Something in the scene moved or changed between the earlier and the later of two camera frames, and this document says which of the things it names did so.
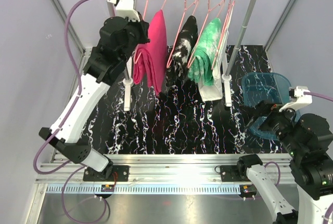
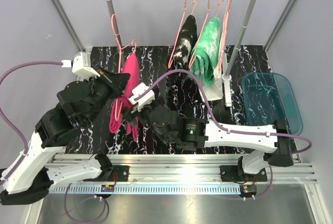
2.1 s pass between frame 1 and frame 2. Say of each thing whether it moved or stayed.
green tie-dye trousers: stayed
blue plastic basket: stayed
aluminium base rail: stayed
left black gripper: moved
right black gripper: moved
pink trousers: moved
